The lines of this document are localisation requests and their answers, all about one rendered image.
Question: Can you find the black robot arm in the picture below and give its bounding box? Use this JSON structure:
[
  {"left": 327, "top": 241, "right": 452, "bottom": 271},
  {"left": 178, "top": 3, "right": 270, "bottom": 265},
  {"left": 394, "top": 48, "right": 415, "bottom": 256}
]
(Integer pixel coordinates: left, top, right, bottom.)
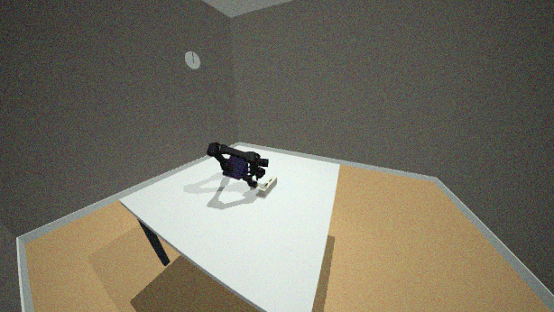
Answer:
[{"left": 207, "top": 142, "right": 269, "bottom": 179}]

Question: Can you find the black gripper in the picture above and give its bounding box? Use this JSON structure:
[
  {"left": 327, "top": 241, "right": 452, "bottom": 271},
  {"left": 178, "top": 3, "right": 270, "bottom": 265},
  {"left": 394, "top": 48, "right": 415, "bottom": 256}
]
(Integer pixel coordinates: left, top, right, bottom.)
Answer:
[{"left": 242, "top": 166, "right": 263, "bottom": 187}]

